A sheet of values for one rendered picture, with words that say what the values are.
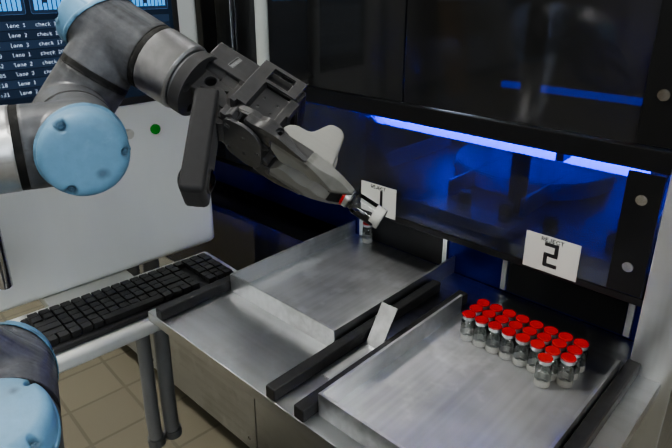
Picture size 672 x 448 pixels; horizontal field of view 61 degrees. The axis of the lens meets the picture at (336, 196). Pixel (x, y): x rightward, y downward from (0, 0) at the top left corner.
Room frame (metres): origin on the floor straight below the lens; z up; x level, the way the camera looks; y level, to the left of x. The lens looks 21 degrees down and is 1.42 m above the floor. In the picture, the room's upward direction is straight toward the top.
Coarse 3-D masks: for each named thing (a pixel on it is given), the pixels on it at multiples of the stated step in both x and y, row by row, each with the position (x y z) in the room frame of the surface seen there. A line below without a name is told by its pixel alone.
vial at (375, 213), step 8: (344, 200) 0.52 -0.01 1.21; (352, 200) 0.52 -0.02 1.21; (360, 200) 0.52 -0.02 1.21; (368, 200) 0.52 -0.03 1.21; (352, 208) 0.52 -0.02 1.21; (360, 208) 0.52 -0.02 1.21; (368, 208) 0.52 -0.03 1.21; (376, 208) 0.52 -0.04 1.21; (384, 208) 0.52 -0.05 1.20; (368, 216) 0.51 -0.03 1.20; (376, 216) 0.51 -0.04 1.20; (384, 216) 0.52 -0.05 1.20; (376, 224) 0.51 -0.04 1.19
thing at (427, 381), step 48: (432, 336) 0.77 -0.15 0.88; (336, 384) 0.62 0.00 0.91; (384, 384) 0.66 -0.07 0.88; (432, 384) 0.66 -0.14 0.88; (480, 384) 0.66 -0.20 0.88; (528, 384) 0.66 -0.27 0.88; (576, 384) 0.66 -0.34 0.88; (384, 432) 0.57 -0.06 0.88; (432, 432) 0.57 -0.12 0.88; (480, 432) 0.57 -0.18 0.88; (528, 432) 0.57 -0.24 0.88
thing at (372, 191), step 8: (368, 184) 1.03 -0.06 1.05; (376, 184) 1.02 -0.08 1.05; (368, 192) 1.03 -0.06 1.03; (376, 192) 1.02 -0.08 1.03; (384, 192) 1.00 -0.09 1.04; (392, 192) 0.99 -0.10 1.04; (376, 200) 1.02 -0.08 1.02; (384, 200) 1.00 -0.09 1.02; (392, 200) 0.99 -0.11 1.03; (392, 208) 0.99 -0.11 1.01; (392, 216) 0.99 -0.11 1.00
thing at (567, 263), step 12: (528, 240) 0.81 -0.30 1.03; (540, 240) 0.80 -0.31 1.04; (552, 240) 0.78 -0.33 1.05; (528, 252) 0.81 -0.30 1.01; (540, 252) 0.79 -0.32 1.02; (552, 252) 0.78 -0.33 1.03; (564, 252) 0.77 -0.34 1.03; (576, 252) 0.76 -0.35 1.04; (528, 264) 0.80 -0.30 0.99; (540, 264) 0.79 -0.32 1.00; (552, 264) 0.78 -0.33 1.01; (564, 264) 0.77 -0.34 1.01; (576, 264) 0.76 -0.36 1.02; (564, 276) 0.76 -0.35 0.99; (576, 276) 0.75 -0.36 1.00
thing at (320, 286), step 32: (352, 224) 1.15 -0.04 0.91; (288, 256) 1.01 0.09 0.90; (320, 256) 1.05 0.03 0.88; (352, 256) 1.05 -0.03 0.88; (384, 256) 1.05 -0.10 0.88; (256, 288) 0.86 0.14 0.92; (288, 288) 0.92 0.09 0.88; (320, 288) 0.92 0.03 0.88; (352, 288) 0.92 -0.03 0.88; (384, 288) 0.92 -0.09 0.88; (416, 288) 0.89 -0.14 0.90; (288, 320) 0.81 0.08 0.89; (320, 320) 0.82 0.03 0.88; (352, 320) 0.77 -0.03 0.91
